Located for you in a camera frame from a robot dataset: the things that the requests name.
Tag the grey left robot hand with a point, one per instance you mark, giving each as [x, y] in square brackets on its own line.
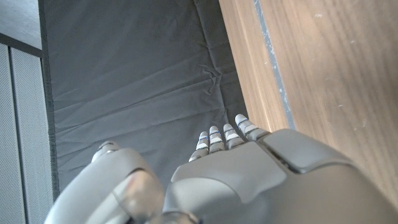
[248, 180]

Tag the grey tape line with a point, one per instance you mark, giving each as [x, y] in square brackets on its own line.
[273, 62]

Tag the black fabric backdrop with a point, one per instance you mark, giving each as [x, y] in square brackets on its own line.
[133, 68]

